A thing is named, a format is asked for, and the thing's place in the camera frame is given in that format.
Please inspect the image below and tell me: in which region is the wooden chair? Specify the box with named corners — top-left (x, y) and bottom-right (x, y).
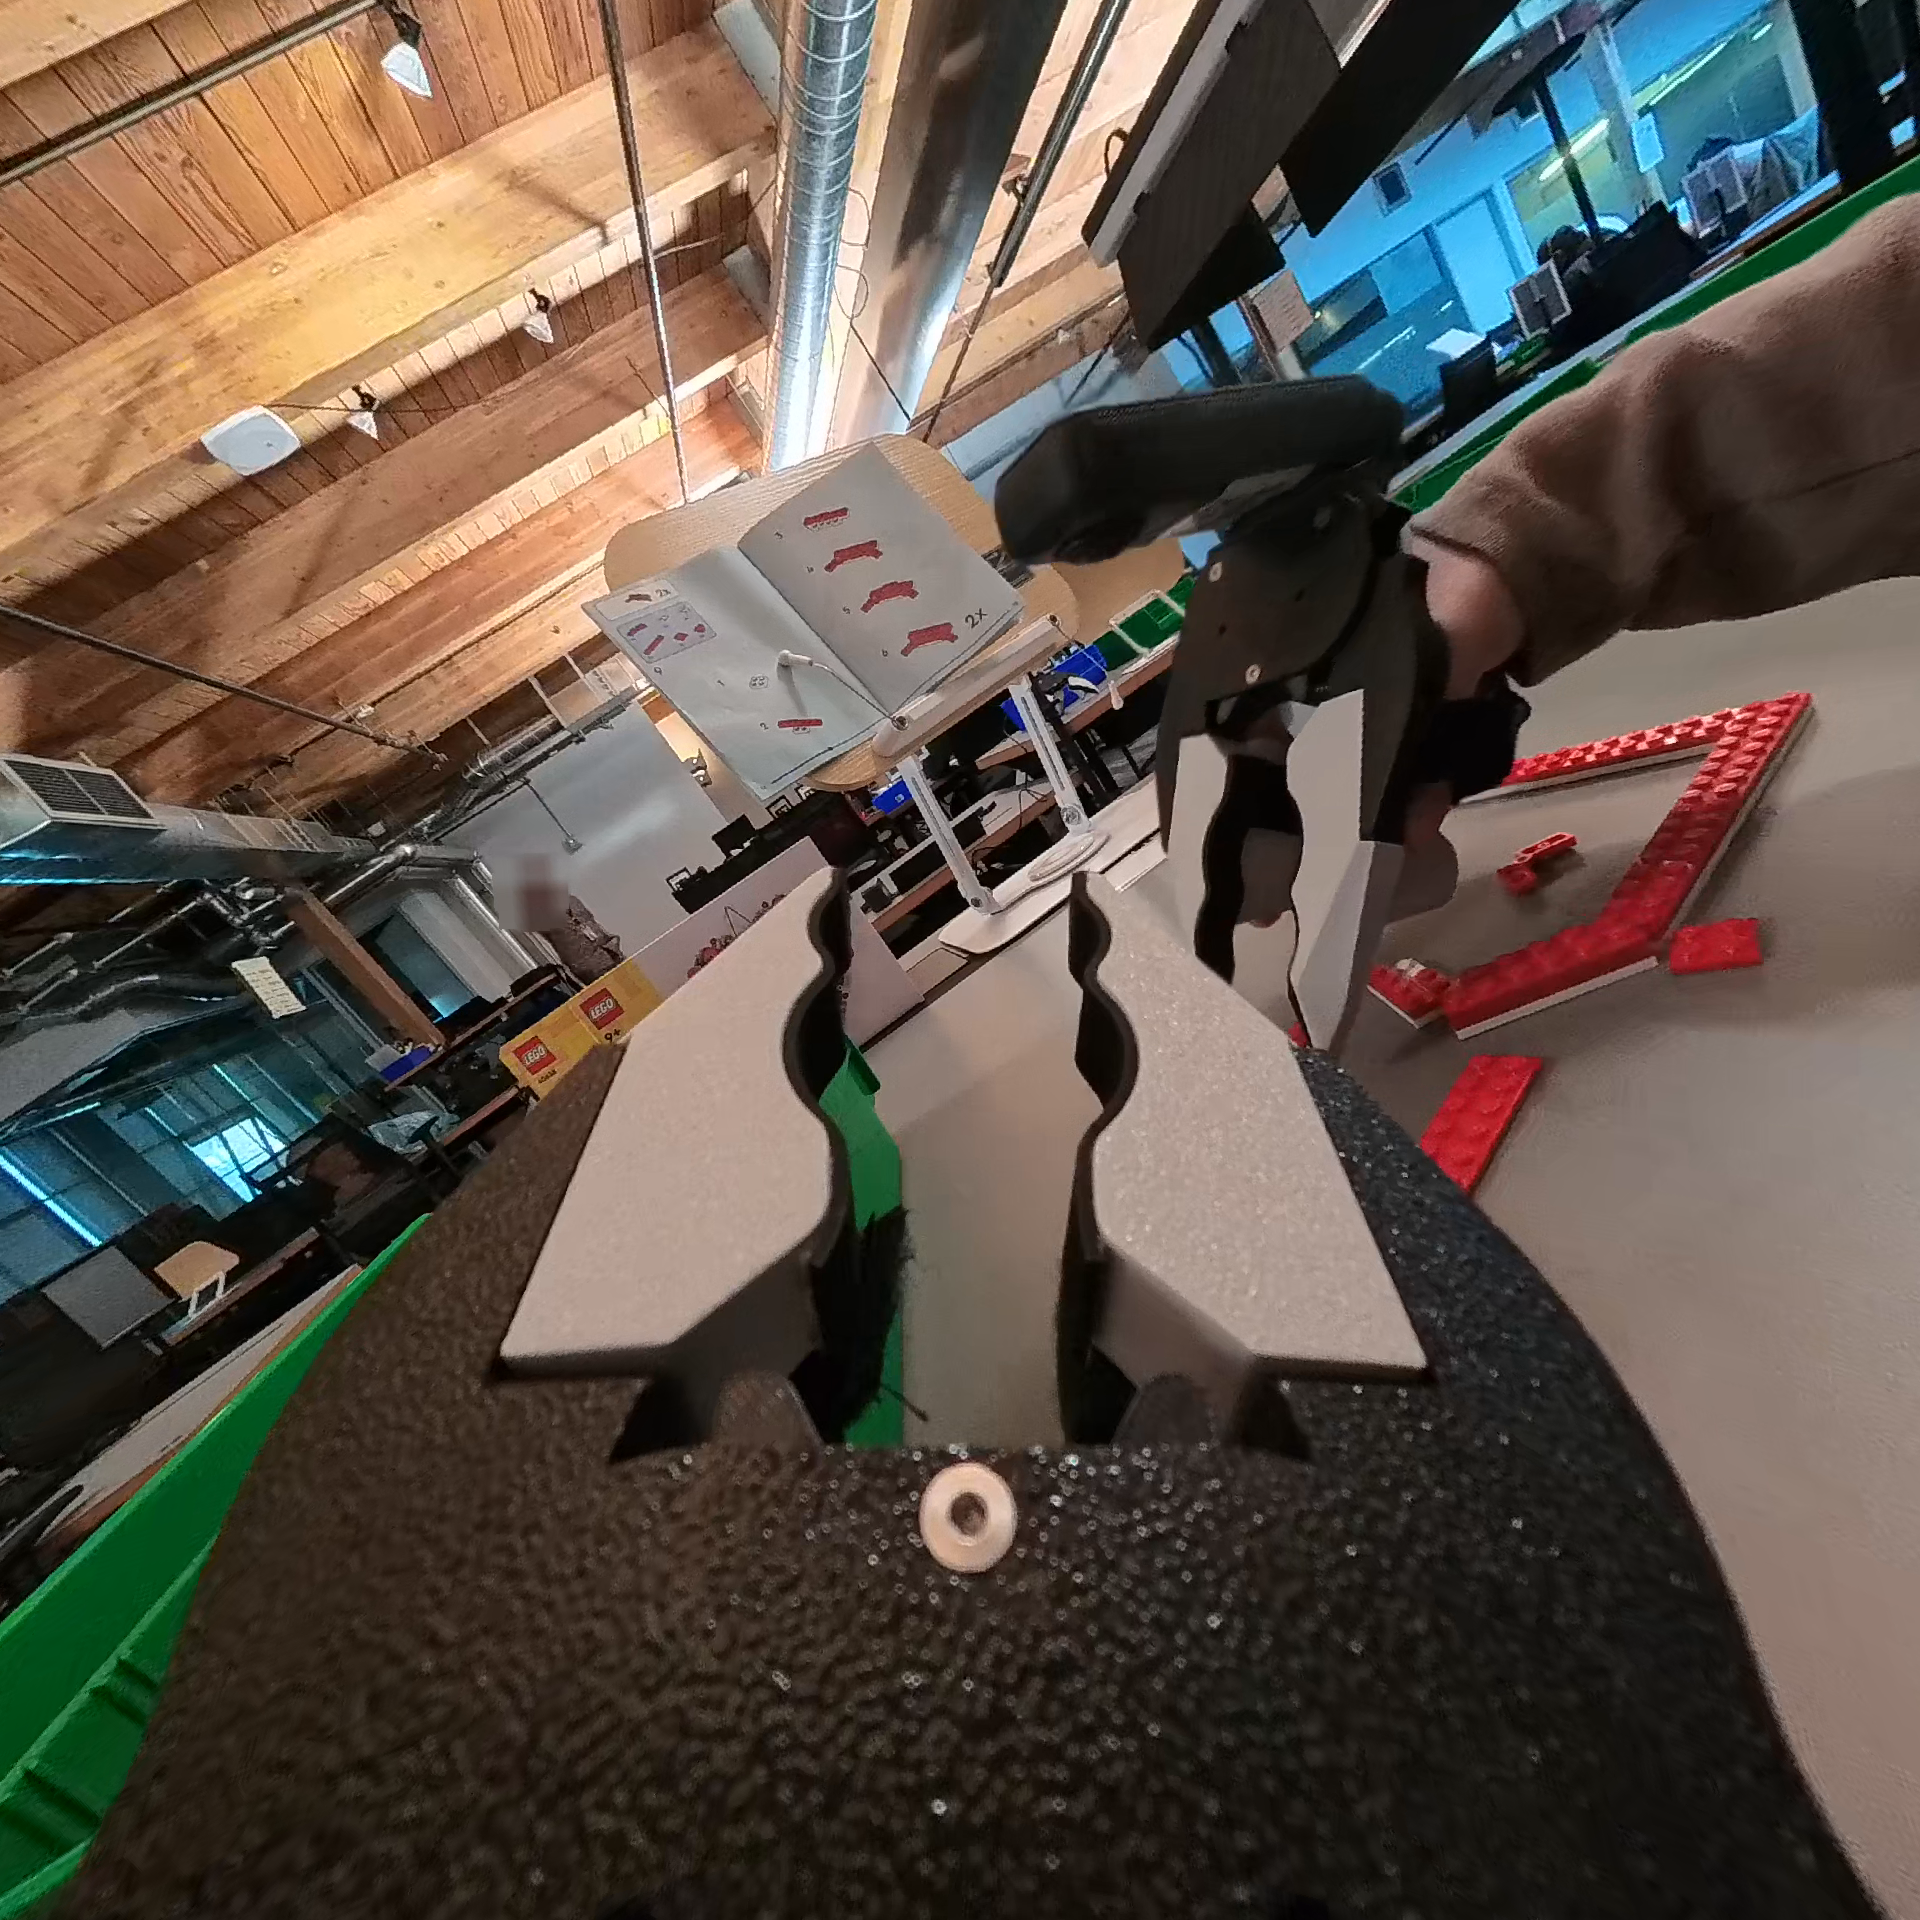
top-left (150, 1237), bottom-right (241, 1329)

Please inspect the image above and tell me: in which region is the metal conduit pipe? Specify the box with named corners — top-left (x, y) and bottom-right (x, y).
top-left (601, 0), bottom-right (694, 505)

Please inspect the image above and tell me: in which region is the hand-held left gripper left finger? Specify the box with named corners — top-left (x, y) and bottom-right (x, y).
top-left (500, 865), bottom-right (861, 1386)

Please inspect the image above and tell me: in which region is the long red lego plate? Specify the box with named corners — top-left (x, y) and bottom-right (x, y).
top-left (1417, 1054), bottom-right (1547, 1197)

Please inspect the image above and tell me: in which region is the white cardboard box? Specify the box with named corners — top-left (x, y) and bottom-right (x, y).
top-left (630, 865), bottom-right (921, 1052)

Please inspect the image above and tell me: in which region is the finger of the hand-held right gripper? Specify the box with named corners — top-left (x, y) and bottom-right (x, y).
top-left (1161, 706), bottom-right (1304, 985)
top-left (1287, 687), bottom-right (1469, 1056)

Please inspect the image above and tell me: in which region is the silver ventilation duct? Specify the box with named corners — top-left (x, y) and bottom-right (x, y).
top-left (766, 0), bottom-right (882, 471)
top-left (0, 803), bottom-right (453, 902)

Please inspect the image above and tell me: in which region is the white wireless access point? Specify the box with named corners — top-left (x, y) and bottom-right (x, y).
top-left (198, 405), bottom-right (302, 478)

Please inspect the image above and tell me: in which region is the white page holder clip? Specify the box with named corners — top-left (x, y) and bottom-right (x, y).
top-left (777, 647), bottom-right (905, 730)

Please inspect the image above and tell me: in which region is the large red white lego frame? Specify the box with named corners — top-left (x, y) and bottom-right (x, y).
top-left (1367, 692), bottom-right (1817, 1039)

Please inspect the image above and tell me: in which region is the person's right forearm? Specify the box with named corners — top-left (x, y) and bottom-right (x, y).
top-left (1406, 196), bottom-right (1920, 689)

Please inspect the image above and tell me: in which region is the person's right hand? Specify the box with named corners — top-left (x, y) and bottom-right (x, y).
top-left (1424, 547), bottom-right (1534, 700)

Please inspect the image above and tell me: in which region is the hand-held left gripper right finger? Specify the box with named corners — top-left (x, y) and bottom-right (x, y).
top-left (1061, 871), bottom-right (1430, 1391)

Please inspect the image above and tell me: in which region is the open instruction booklet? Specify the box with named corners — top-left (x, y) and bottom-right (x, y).
top-left (582, 447), bottom-right (1029, 800)

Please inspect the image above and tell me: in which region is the white ceiling air unit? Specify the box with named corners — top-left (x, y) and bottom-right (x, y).
top-left (0, 755), bottom-right (168, 834)

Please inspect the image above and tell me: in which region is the yellow toy box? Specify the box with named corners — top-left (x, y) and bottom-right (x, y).
top-left (563, 960), bottom-right (665, 1056)
top-left (500, 1021), bottom-right (603, 1103)

